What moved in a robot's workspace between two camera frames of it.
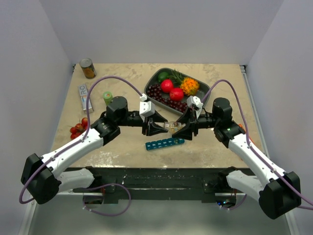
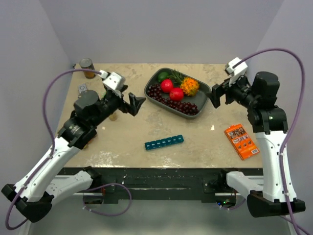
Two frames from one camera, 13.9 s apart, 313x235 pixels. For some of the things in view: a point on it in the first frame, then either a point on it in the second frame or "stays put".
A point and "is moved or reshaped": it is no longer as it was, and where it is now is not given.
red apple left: (167, 85) stays put
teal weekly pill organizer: (163, 143) stays put
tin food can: (88, 67) stays put
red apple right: (177, 94) stays put
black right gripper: (186, 132) to (218, 90)
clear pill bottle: (173, 126) is moved or reshaped
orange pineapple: (190, 86) stays put
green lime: (163, 76) stays put
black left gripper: (152, 129) to (135, 102)
